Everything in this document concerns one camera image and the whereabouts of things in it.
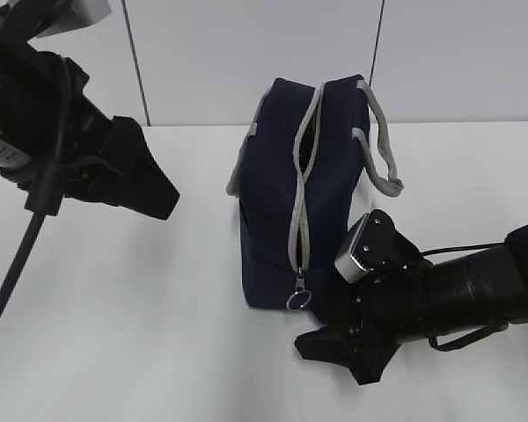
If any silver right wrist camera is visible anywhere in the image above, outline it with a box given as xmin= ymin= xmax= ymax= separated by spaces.
xmin=334 ymin=209 xmax=419 ymax=282

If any thin black right cable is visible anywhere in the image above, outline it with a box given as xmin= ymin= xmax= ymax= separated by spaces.
xmin=417 ymin=241 xmax=511 ymax=353

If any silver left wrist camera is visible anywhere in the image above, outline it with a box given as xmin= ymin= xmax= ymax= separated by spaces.
xmin=8 ymin=0 xmax=114 ymax=40

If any navy and white lunch bag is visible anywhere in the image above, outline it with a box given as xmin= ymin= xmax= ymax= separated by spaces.
xmin=226 ymin=75 xmax=404 ymax=311

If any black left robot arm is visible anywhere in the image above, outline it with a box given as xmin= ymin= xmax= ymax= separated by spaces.
xmin=0 ymin=1 xmax=180 ymax=220

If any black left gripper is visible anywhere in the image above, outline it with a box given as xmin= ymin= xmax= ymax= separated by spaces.
xmin=24 ymin=56 xmax=180 ymax=220

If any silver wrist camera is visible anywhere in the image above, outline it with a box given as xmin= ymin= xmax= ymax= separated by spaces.
xmin=8 ymin=0 xmax=114 ymax=40
xmin=334 ymin=209 xmax=419 ymax=282

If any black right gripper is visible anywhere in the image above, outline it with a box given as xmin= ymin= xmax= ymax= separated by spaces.
xmin=294 ymin=258 xmax=431 ymax=385

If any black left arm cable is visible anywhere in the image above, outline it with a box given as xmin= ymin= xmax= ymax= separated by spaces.
xmin=0 ymin=56 xmax=76 ymax=353

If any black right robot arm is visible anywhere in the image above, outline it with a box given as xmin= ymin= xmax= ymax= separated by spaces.
xmin=295 ymin=210 xmax=528 ymax=385

